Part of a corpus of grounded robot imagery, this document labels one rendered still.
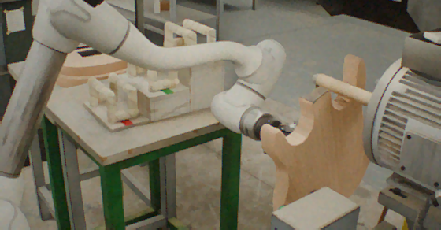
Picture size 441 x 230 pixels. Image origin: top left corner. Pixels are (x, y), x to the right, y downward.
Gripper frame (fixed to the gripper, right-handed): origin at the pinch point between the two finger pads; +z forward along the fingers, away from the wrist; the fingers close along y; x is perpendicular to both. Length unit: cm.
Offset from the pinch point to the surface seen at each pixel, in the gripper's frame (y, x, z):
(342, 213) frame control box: 19.6, 14.5, 26.6
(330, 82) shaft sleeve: -6.6, 19.8, 1.3
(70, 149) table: 38, -23, -100
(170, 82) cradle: 1, 0, -67
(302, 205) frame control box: 23.7, 15.9, 19.7
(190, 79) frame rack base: -5, -2, -64
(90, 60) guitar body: 8, -5, -124
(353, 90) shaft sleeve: -6.7, 19.9, 8.3
